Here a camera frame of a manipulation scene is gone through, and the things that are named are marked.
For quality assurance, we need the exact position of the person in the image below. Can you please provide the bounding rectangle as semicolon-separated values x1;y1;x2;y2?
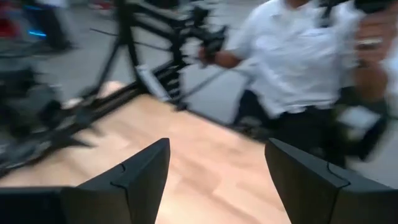
198;0;398;169

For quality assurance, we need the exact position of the black metal stand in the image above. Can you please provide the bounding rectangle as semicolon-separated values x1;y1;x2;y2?
90;0;228;110

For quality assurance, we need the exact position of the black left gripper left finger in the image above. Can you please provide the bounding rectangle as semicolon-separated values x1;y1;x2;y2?
60;138;171;224

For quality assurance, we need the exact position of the black aluminium table frame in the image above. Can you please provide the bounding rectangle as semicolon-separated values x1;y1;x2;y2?
0;83;237;178

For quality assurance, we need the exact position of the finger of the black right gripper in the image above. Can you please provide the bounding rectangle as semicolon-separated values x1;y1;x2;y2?
57;136;94;150
82;108;104;135

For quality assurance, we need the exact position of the person's hand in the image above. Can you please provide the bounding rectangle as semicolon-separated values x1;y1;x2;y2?
198;46;218;68

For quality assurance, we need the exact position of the person's forearm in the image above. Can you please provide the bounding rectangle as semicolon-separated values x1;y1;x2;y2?
353;9;392;103

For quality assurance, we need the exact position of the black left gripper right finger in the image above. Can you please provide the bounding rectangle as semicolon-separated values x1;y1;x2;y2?
264;138;398;224

